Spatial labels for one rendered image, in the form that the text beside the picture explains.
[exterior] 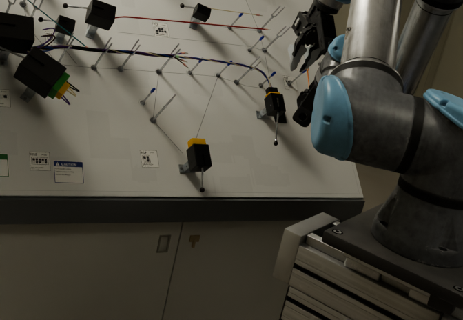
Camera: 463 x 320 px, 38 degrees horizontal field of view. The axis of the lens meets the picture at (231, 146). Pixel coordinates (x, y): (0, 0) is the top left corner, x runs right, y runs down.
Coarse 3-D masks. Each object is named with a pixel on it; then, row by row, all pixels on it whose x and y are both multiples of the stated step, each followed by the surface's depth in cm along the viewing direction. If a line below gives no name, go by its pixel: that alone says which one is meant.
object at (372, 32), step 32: (352, 0) 114; (384, 0) 110; (352, 32) 108; (384, 32) 106; (352, 64) 101; (384, 64) 100; (320, 96) 100; (352, 96) 96; (384, 96) 97; (320, 128) 97; (352, 128) 95; (384, 128) 95; (352, 160) 99; (384, 160) 97
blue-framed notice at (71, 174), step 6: (54, 162) 166; (60, 162) 167; (66, 162) 168; (72, 162) 168; (78, 162) 169; (54, 168) 165; (60, 168) 166; (66, 168) 167; (72, 168) 168; (78, 168) 168; (54, 174) 165; (60, 174) 165; (66, 174) 166; (72, 174) 167; (78, 174) 168; (54, 180) 164; (60, 180) 165; (66, 180) 166; (72, 180) 166; (78, 180) 167
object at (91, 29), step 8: (96, 0) 179; (88, 8) 178; (96, 8) 177; (104, 8) 179; (112, 8) 180; (88, 16) 177; (96, 16) 177; (104, 16) 178; (112, 16) 179; (88, 24) 187; (96, 24) 180; (104, 24) 180; (88, 32) 186
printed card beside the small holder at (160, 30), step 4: (152, 24) 198; (156, 24) 199; (160, 24) 200; (164, 24) 200; (156, 28) 198; (160, 28) 199; (164, 28) 200; (168, 28) 201; (156, 32) 198; (160, 32) 198; (164, 32) 199; (168, 32) 200; (156, 36) 197; (160, 36) 198; (164, 36) 199; (168, 36) 199
